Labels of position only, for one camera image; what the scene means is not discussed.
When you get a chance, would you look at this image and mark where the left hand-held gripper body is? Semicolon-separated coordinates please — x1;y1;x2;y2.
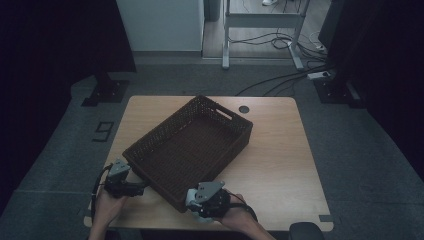
104;158;134;199

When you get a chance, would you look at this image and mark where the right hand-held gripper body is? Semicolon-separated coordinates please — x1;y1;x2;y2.
194;180;232;220

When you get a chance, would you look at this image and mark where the brown woven basket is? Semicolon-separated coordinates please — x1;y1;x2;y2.
121;94;254;214

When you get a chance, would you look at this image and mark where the person's left hand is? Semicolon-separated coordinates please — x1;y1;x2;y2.
91;190;129;228

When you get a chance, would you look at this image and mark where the person's right hand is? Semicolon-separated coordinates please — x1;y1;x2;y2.
219;194;259;231

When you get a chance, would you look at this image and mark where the black chair armrest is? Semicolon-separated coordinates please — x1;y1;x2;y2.
288;221;326;240

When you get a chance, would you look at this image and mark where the black stand base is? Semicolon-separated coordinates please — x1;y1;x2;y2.
313;78;368;109
80;71;130;108

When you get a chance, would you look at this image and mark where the dark curtain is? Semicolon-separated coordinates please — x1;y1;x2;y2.
0;0;137;214
318;0;424;183

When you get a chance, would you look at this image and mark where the white cabinet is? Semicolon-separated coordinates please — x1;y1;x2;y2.
115;0;205;58

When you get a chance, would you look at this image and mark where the white power strip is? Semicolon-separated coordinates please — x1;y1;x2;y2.
306;70;332;81

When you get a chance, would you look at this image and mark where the dark grey bin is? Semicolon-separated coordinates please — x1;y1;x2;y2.
203;0;222;23

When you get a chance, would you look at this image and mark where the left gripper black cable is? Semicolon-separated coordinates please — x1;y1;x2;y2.
90;163;116;221

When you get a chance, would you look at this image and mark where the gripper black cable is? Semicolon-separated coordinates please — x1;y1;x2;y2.
90;163;116;221
226;191;259;223

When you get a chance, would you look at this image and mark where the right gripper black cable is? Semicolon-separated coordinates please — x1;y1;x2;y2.
226;191;259;223

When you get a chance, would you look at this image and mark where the black floor cable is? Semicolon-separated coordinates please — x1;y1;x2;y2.
234;64;333;98

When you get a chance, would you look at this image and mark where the black cable bundle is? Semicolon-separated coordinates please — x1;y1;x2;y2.
229;31;329;63

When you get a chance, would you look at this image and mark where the white metal desk frame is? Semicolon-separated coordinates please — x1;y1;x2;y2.
221;0;311;71

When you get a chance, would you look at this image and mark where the white cable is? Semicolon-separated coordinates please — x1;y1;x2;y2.
308;30;327;52

